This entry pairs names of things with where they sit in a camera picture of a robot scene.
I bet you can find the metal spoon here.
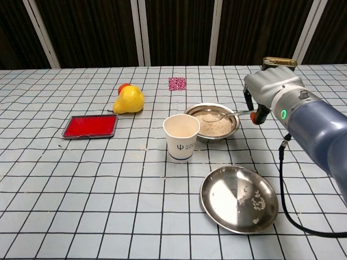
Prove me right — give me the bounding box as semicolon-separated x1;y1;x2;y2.
202;109;255;123

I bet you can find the white paper cup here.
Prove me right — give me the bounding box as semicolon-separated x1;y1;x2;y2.
163;114;201;164

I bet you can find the pink patterned card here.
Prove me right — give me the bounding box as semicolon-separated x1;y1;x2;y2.
168;76;187;92

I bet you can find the dark luncheon meat can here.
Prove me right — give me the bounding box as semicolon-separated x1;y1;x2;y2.
261;56;298;73

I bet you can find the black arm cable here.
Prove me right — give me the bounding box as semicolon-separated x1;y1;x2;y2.
279;134;347;238

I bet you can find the black folding screen white frame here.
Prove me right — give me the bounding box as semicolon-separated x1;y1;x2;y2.
0;0;347;70

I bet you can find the steel bowl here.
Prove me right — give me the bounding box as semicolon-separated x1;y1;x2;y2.
184;102;241;144

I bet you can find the red rectangular tray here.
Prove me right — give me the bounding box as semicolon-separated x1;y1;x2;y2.
61;113;119;140

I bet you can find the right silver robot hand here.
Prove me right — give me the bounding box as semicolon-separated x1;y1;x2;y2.
243;66;305;126

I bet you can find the yellow pear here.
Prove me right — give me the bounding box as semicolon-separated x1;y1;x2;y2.
107;84;145;115

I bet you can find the steel plate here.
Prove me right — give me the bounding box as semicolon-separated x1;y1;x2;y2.
200;165;279;235

